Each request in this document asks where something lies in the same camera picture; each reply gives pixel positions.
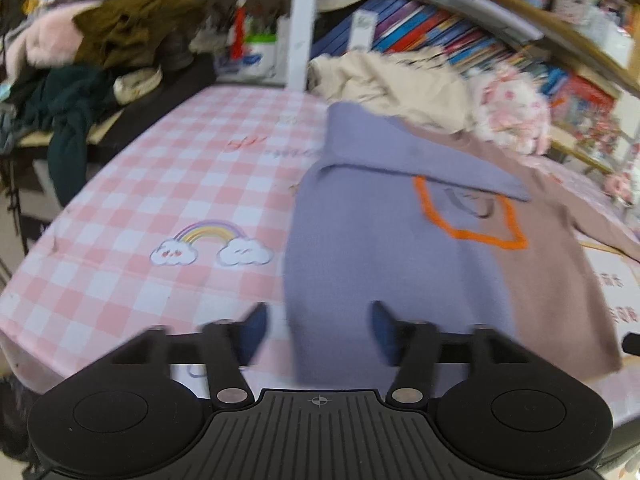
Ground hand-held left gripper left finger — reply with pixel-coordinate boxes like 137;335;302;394
110;302;270;406

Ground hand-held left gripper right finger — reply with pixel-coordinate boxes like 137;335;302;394
371;301;531;406

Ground purple and mauve sweater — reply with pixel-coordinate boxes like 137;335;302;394
282;101;640;386

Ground pile of clothes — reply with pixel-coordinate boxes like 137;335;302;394
0;52;218;166

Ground small pink plush toy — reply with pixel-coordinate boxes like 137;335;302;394
602;170;636;201

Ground pink checked desk mat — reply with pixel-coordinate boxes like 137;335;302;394
0;85;640;431

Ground thick red book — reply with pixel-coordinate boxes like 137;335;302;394
552;75;616;136

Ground beige garment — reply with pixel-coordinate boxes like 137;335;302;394
307;51;481;133

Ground white bunny plush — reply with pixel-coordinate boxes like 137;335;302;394
470;67;553;156

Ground white jar green lid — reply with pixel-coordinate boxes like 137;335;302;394
242;35;278;81

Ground dark green garment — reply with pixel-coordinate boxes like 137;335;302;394
10;67;118;206

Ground white barcode box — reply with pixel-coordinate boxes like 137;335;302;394
352;10;378;53

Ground row of colourful books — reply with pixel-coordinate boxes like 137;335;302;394
310;0;571;96

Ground olive green garment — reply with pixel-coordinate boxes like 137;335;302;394
72;0;211;68

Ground pink plush pillow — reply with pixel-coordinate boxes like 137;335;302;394
7;2;101;68

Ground beige strap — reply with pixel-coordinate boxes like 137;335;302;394
114;66;163;106

